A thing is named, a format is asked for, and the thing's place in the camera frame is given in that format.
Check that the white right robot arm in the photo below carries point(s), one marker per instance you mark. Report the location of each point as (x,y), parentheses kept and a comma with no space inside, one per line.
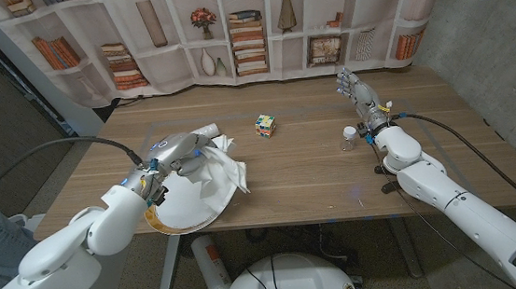
(475,223)

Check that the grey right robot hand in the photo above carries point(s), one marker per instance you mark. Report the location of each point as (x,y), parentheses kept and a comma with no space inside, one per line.
(365,97)

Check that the clear white-capped medicine bottle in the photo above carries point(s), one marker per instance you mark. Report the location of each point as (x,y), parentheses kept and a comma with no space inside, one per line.
(348,139)

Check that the white tube with orange label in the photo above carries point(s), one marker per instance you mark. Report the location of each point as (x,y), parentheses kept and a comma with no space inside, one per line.
(210,265)

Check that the white cloth napkin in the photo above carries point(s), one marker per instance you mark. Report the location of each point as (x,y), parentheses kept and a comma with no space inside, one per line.
(223,171)

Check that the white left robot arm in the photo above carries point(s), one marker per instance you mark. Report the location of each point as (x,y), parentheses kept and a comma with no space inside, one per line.
(62,264)

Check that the grey table leg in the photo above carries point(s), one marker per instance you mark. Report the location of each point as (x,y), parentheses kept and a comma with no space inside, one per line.
(407,248)
(170,264)

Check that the multicoloured rubik's cube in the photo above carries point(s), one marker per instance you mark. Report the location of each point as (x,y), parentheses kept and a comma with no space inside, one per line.
(265,126)

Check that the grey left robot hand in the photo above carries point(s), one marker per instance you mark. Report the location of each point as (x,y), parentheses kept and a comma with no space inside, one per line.
(169,150)

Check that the printed bookshelf backdrop cloth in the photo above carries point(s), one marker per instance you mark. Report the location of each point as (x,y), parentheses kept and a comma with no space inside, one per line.
(248,37)

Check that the white ribbed cylinder roll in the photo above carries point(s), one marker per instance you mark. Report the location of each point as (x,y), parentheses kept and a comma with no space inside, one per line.
(208,130)

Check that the white gold-rimmed paper plate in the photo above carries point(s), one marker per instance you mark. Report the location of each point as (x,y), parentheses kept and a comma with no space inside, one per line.
(184,209)

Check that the white chair base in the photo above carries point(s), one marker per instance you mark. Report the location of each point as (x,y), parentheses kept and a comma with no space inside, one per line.
(18,219)

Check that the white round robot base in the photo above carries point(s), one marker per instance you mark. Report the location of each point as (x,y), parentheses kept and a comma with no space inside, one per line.
(293,277)

